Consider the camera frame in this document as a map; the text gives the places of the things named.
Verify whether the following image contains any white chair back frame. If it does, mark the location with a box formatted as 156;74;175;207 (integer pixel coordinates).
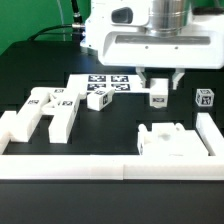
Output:
10;87;80;144

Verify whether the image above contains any white marker sheet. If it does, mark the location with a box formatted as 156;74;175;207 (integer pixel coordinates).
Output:
67;74;150;93

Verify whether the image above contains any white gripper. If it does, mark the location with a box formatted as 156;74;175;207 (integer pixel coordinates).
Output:
85;0;224;90

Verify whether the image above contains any white chair seat part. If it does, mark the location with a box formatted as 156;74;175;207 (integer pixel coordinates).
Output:
137;122;208;157

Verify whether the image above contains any white U-shaped fence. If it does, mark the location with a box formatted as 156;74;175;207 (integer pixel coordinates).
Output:
0;111;224;180

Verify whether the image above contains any grey thin cable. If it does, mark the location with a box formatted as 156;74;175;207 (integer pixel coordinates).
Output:
56;0;66;42

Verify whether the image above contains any black cable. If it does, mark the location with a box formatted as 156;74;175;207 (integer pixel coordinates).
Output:
27;0;86;42

